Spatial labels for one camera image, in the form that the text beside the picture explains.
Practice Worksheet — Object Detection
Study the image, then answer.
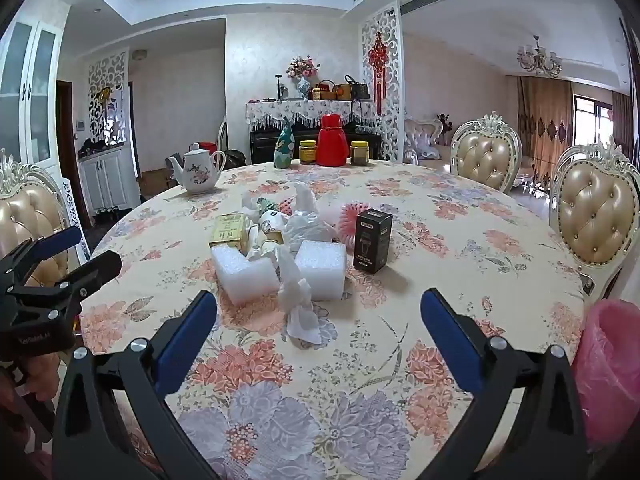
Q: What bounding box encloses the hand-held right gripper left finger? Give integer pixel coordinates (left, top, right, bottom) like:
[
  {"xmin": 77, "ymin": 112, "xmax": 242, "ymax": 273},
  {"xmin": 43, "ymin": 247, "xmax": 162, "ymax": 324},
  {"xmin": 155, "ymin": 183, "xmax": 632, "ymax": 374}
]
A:
[{"xmin": 51, "ymin": 289, "xmax": 219, "ymax": 480}]

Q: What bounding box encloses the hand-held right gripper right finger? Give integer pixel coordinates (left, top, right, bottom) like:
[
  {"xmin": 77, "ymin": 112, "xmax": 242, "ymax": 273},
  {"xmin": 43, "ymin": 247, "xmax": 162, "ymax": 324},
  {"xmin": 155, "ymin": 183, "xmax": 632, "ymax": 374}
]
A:
[{"xmin": 420, "ymin": 288, "xmax": 590, "ymax": 480}]

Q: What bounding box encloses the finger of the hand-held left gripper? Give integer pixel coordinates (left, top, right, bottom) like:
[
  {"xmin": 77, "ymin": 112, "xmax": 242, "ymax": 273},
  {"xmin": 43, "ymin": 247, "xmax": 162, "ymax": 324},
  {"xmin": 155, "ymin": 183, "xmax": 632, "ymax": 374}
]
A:
[
  {"xmin": 9, "ymin": 251, "xmax": 124, "ymax": 319},
  {"xmin": 0, "ymin": 226, "xmax": 82, "ymax": 291}
]

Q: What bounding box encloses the white foam block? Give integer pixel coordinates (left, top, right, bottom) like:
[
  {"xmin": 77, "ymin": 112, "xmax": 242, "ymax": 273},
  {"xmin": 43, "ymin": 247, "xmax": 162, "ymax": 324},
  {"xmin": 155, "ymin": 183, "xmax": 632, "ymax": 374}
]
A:
[
  {"xmin": 294, "ymin": 240, "xmax": 349, "ymax": 302},
  {"xmin": 211, "ymin": 244, "xmax": 282, "ymax": 307}
]

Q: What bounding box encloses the yellow-green carton box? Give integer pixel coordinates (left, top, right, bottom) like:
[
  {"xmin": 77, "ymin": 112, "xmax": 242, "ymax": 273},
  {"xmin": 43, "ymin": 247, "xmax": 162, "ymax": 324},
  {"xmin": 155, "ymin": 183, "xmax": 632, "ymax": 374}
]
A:
[{"xmin": 209, "ymin": 213, "xmax": 247, "ymax": 249}]

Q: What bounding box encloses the white plastic wrap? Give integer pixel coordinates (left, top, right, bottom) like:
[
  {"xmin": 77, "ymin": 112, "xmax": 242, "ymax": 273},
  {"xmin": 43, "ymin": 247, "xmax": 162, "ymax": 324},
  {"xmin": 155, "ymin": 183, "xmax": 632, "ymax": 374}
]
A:
[{"xmin": 276, "ymin": 247, "xmax": 327, "ymax": 346}]

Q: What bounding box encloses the black carton box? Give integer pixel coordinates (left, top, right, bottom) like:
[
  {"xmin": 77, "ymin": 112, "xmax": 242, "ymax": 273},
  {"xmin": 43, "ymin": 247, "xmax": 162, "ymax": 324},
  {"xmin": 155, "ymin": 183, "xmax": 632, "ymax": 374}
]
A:
[{"xmin": 352, "ymin": 208, "xmax": 394, "ymax": 275}]

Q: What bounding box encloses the white paper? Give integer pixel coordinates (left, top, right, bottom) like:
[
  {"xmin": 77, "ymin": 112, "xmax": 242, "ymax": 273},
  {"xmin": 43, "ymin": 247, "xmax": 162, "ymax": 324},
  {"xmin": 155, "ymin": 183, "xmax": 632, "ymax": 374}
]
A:
[{"xmin": 241, "ymin": 191, "xmax": 265, "ymax": 256}]

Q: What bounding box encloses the green printed white wrapper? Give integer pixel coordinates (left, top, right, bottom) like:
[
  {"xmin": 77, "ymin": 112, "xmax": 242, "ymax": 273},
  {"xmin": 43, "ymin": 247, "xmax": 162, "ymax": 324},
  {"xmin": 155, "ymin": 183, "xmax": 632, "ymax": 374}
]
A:
[{"xmin": 256, "ymin": 197, "xmax": 288, "ymax": 233}]

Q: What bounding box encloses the pink plastic bin bag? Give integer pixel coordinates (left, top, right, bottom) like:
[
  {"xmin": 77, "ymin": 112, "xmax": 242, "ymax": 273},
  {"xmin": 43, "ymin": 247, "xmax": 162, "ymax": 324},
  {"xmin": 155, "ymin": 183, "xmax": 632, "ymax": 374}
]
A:
[{"xmin": 571, "ymin": 298, "xmax": 640, "ymax": 450}]

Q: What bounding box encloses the person's left hand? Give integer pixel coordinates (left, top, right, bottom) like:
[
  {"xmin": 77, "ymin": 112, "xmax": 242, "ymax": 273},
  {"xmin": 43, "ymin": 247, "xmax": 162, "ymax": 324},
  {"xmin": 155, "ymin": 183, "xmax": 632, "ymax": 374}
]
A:
[{"xmin": 22, "ymin": 352, "xmax": 63, "ymax": 403}]

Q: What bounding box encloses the white blue patterned board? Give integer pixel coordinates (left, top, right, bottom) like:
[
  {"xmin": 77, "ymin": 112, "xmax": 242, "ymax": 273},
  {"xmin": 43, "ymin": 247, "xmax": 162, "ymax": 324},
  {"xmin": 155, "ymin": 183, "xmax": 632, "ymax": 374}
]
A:
[{"xmin": 59, "ymin": 179, "xmax": 92, "ymax": 262}]

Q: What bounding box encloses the gold tufted dining chair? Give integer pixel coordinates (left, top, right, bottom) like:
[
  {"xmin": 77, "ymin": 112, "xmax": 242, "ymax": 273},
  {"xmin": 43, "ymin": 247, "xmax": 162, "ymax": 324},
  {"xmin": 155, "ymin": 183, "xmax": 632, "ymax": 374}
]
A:
[
  {"xmin": 548, "ymin": 135, "xmax": 640, "ymax": 307},
  {"xmin": 0, "ymin": 149, "xmax": 72, "ymax": 288},
  {"xmin": 449, "ymin": 112, "xmax": 523, "ymax": 196}
]

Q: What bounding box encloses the floral tablecloth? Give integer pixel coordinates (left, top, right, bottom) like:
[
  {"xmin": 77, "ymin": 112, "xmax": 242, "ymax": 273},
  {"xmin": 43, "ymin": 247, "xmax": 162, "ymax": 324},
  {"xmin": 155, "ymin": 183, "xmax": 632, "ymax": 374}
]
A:
[{"xmin": 77, "ymin": 157, "xmax": 590, "ymax": 480}]

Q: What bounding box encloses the low white cabinet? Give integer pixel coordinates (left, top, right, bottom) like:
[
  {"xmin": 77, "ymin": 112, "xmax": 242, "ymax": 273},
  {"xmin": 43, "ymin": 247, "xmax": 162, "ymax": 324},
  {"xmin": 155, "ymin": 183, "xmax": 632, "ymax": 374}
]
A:
[{"xmin": 78, "ymin": 145, "xmax": 139, "ymax": 213}]

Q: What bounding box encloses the dark cloth pile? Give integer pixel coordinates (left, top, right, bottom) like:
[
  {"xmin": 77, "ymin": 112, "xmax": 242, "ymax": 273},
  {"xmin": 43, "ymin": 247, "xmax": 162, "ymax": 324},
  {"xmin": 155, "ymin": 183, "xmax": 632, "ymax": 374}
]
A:
[{"xmin": 76, "ymin": 137, "xmax": 124, "ymax": 157}]

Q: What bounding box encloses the white floral teapot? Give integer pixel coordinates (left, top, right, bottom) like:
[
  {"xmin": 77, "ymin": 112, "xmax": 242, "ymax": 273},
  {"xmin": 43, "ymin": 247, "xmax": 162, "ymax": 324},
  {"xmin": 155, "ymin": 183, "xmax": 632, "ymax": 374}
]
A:
[{"xmin": 167, "ymin": 143, "xmax": 227, "ymax": 195}]

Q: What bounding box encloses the white glass-door cabinet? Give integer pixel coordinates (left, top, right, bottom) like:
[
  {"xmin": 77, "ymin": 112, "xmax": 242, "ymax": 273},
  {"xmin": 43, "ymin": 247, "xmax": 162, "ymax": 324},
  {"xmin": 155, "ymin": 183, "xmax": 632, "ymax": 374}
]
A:
[{"xmin": 0, "ymin": 19, "xmax": 69, "ymax": 170}]

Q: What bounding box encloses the dark bag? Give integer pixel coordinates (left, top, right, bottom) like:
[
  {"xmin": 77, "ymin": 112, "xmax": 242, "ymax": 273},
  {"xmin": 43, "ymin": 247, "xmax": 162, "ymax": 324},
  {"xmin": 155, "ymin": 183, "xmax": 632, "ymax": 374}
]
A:
[{"xmin": 221, "ymin": 148, "xmax": 247, "ymax": 172}]

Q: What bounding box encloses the dark upright piano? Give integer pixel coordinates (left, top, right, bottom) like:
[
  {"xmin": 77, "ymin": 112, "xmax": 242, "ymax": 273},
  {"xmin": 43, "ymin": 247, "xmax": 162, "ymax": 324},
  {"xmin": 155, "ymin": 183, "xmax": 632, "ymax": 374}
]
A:
[{"xmin": 249, "ymin": 127, "xmax": 385, "ymax": 165}]

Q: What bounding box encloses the white carved sofa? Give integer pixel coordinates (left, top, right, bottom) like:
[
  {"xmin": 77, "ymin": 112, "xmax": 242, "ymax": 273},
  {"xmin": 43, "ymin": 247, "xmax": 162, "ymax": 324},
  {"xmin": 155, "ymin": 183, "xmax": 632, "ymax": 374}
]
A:
[{"xmin": 403, "ymin": 115, "xmax": 455, "ymax": 162}]

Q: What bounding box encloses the green floral bottle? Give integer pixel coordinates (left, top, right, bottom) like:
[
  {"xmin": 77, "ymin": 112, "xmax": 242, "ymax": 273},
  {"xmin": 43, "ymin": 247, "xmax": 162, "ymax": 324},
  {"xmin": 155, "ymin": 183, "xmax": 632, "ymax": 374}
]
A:
[{"xmin": 273, "ymin": 116, "xmax": 296, "ymax": 170}]

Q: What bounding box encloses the red thermos jug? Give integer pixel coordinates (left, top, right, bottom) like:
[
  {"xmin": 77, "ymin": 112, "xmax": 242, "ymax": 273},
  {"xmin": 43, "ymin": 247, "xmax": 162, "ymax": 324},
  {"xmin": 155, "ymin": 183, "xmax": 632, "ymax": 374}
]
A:
[{"xmin": 315, "ymin": 114, "xmax": 350, "ymax": 167}]

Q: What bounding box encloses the white lace piano cover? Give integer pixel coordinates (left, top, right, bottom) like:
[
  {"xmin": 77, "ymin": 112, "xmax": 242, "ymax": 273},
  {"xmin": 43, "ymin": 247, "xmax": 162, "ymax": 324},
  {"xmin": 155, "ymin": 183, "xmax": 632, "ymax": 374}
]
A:
[{"xmin": 244, "ymin": 99, "xmax": 377, "ymax": 132}]

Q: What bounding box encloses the tan patterned curtain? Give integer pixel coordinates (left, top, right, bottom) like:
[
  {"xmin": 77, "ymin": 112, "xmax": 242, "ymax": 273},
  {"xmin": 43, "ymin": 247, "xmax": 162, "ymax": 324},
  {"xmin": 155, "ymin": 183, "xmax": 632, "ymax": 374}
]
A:
[{"xmin": 516, "ymin": 75, "xmax": 574, "ymax": 183}]

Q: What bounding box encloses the tall white lattice screen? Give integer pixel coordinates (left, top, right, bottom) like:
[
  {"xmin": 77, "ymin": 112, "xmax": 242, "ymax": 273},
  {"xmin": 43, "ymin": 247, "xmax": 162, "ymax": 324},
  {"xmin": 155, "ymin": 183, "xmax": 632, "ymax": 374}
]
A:
[{"xmin": 359, "ymin": 1, "xmax": 405, "ymax": 162}]

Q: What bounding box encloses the window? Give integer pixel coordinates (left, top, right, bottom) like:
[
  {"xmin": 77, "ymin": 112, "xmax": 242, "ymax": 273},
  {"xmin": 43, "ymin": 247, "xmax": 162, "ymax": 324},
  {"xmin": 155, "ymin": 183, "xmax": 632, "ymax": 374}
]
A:
[{"xmin": 574, "ymin": 96, "xmax": 614, "ymax": 153}]

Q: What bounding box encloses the dark leather handbag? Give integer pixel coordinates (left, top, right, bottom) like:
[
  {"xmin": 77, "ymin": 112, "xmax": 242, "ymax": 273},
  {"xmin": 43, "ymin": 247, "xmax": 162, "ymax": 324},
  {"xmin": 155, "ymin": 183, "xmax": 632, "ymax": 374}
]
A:
[{"xmin": 344, "ymin": 74, "xmax": 371, "ymax": 100}]

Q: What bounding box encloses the dark brown curtain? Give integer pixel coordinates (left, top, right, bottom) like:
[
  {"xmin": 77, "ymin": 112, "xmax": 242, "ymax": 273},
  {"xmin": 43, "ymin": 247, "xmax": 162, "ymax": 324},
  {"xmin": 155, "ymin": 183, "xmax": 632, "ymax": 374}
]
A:
[{"xmin": 611, "ymin": 89, "xmax": 637, "ymax": 162}]

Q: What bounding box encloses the flower bouquet in vase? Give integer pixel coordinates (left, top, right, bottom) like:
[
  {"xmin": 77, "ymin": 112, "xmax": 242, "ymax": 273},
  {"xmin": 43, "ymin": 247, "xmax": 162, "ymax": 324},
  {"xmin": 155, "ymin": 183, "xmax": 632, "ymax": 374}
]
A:
[{"xmin": 286, "ymin": 56, "xmax": 321, "ymax": 102}]

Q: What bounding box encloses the red knot hanging ornament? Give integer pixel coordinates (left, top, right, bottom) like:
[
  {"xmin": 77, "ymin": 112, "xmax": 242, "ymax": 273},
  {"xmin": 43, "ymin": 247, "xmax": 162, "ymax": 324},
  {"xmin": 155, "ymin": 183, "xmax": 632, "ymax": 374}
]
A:
[{"xmin": 368, "ymin": 31, "xmax": 389, "ymax": 117}]

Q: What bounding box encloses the chandelier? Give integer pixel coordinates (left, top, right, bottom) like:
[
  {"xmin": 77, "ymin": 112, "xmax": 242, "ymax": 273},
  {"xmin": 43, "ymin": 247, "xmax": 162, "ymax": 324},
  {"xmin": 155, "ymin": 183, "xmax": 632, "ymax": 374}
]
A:
[{"xmin": 516, "ymin": 35, "xmax": 564, "ymax": 79}]

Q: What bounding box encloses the white lattice wall panel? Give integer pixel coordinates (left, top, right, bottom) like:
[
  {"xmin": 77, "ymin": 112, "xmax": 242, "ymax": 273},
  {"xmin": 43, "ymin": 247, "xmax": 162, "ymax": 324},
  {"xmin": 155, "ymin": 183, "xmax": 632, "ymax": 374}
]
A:
[{"xmin": 88, "ymin": 48, "xmax": 132, "ymax": 147}]

